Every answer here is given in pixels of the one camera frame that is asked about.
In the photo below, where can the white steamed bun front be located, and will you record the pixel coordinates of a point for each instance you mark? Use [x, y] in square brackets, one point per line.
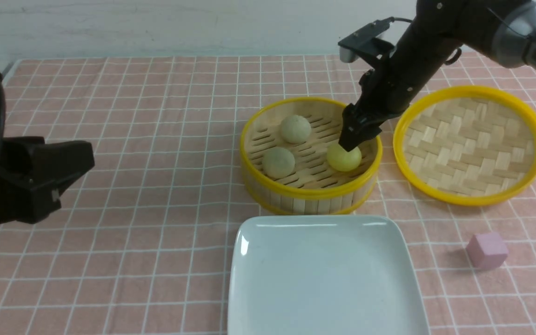
[278, 162]

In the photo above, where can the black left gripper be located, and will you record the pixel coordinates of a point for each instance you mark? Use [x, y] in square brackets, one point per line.
[34, 175]

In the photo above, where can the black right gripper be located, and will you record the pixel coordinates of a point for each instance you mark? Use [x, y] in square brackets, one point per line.
[400, 73]

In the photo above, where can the white square plate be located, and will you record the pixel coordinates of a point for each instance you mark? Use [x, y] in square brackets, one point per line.
[323, 275]

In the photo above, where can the yellow steamed bun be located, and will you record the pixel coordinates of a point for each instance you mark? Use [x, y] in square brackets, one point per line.
[341, 160]

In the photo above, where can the yellow-rimmed bamboo steamer basket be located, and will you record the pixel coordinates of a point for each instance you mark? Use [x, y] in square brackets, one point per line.
[313, 187]

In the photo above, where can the pink cube block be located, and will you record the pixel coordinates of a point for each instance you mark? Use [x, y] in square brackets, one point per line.
[487, 251]

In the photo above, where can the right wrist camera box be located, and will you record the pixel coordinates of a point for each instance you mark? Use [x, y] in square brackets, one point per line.
[367, 44]

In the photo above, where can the white steamed bun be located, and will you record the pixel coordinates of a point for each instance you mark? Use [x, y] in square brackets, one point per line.
[295, 129]
[278, 162]

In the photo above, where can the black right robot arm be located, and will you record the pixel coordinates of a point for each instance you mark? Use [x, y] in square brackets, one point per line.
[502, 30]

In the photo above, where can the pink checkered tablecloth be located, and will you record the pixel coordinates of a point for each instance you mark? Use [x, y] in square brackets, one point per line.
[143, 242]

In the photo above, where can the yellow-rimmed woven steamer lid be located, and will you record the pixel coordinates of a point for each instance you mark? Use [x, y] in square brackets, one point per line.
[468, 145]

